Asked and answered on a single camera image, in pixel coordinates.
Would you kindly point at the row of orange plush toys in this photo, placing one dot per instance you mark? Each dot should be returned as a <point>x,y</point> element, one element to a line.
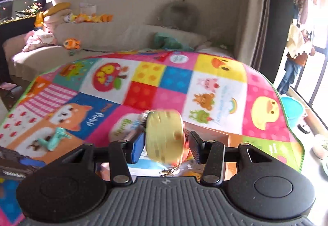
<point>89,18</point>

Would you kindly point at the yellow plastic toy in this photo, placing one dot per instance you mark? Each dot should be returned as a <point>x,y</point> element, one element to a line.
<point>165,136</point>

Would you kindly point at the white plant pot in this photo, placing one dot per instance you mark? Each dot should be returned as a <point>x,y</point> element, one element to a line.
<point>320,145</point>

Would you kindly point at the teal plastic toy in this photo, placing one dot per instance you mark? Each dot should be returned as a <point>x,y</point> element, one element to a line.
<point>55,139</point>

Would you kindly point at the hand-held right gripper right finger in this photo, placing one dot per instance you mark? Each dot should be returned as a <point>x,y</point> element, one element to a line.
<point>197,148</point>

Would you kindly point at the green cloth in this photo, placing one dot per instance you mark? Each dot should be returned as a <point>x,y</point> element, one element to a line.
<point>170,41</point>

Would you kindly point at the beige sofa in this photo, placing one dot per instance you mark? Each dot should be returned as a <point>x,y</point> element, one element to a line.
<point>102,36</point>

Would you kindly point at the large beige plush toy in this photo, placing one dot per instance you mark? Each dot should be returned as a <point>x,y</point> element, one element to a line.
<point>52,17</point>

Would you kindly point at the pink cardboard box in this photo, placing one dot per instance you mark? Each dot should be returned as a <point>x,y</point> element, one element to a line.
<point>212,136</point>

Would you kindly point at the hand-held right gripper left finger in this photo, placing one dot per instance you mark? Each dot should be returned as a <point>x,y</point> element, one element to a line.
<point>137,148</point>

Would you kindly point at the brown curtain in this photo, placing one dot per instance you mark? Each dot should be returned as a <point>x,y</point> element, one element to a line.
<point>271,18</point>

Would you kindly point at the pink plush toy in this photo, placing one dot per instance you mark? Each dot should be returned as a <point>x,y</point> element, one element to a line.
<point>38,39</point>

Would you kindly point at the teal plastic bucket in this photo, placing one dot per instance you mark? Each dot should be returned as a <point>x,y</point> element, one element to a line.
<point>292,110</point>

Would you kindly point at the colourful cartoon play mat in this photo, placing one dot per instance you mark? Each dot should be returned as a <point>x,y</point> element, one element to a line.
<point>102,92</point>

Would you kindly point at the glass display cabinet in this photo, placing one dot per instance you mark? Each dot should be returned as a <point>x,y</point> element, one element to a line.
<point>18,3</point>

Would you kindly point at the orange fish plush toy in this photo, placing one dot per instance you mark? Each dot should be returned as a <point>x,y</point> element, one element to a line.
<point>71,43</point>

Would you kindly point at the white card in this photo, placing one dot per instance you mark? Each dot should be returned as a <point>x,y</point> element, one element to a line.
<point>87,8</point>

